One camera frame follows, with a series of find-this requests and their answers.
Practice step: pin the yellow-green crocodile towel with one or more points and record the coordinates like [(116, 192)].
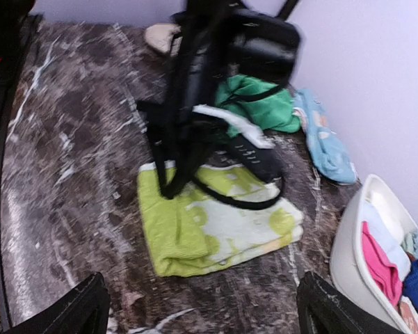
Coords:
[(193, 234)]

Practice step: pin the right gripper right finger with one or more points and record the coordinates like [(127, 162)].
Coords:
[(323, 309)]

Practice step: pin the green towel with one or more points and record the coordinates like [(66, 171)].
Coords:
[(274, 112)]

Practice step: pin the light blue patterned towel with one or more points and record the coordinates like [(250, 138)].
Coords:
[(328, 153)]

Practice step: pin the white plastic basin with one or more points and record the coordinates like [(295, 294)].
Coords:
[(348, 268)]

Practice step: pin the lavender rolled towel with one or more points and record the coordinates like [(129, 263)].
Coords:
[(392, 248)]

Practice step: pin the orange patterned rolled towel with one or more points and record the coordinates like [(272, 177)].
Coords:
[(409, 314)]

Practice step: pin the beige embroidered round cloth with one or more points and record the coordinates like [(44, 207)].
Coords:
[(163, 38)]

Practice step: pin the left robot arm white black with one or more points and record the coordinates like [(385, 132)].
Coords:
[(258, 45)]

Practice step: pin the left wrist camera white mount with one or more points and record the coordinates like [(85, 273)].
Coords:
[(249, 146)]

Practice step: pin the pink rolled towel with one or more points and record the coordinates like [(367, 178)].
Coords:
[(383, 272)]

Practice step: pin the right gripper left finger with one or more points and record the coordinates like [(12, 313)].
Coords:
[(84, 309)]

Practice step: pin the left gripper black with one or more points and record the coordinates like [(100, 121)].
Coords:
[(174, 132)]

